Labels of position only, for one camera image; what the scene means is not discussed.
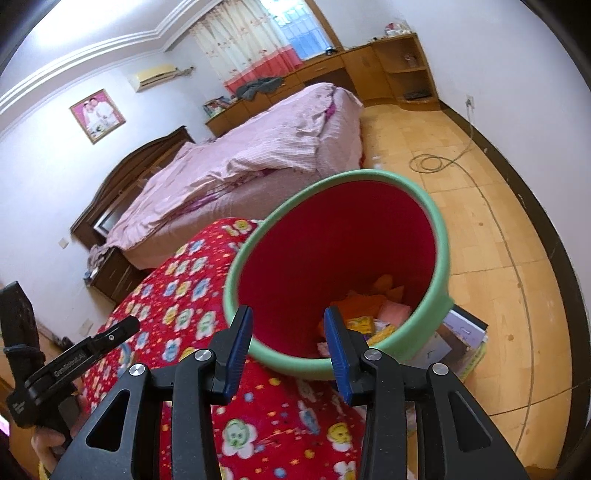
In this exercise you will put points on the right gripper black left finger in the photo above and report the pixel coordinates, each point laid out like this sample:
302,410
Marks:
120,439

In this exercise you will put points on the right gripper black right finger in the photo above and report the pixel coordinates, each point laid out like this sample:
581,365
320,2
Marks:
456,438

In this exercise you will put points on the orange mesh foam wrap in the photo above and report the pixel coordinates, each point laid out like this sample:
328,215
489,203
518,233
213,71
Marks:
370,302

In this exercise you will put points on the person's left hand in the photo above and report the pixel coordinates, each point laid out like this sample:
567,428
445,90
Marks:
43,441

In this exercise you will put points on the yellow small box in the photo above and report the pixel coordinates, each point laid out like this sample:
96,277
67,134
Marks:
364,325

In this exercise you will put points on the orange brown small box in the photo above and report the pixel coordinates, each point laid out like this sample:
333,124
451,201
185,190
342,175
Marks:
394,314

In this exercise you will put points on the red smiley flower blanket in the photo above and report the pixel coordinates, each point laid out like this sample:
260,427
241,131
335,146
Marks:
273,428

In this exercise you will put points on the stack of books under bin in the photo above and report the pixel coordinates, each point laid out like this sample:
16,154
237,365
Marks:
460,343

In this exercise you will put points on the dark wood nightstand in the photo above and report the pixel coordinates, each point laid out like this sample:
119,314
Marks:
115,278

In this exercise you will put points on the red bin with green rim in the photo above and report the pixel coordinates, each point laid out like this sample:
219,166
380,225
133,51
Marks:
334,237

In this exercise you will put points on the clothes pile on nightstand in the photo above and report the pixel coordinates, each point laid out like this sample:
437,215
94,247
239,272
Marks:
97,256

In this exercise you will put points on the dark wood headboard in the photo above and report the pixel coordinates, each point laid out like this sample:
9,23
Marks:
123,176

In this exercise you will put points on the large bed with pink duvet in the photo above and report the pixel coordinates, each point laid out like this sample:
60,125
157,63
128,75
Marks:
247,173

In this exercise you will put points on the picture frames on desk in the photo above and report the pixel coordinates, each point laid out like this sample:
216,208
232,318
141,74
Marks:
216,106

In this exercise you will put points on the framed wedding photo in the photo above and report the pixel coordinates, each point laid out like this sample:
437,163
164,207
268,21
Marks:
97,115

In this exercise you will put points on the dark clothes on desk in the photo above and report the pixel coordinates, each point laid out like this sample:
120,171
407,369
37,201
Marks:
264,85

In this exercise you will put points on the long wooden desk cabinet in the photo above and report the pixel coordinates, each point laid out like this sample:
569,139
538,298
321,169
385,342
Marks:
392,70

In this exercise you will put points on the floral white red curtain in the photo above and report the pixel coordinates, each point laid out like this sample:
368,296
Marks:
243,43

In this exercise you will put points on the pink bag on shelf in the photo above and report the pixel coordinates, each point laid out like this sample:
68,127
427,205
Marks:
398,28

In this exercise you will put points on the window with grille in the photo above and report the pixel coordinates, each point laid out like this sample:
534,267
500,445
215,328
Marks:
300,26

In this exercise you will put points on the wall power outlet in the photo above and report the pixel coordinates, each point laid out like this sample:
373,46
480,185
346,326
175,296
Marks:
470,101

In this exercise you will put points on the wall air conditioner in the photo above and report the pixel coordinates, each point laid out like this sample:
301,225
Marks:
151,77

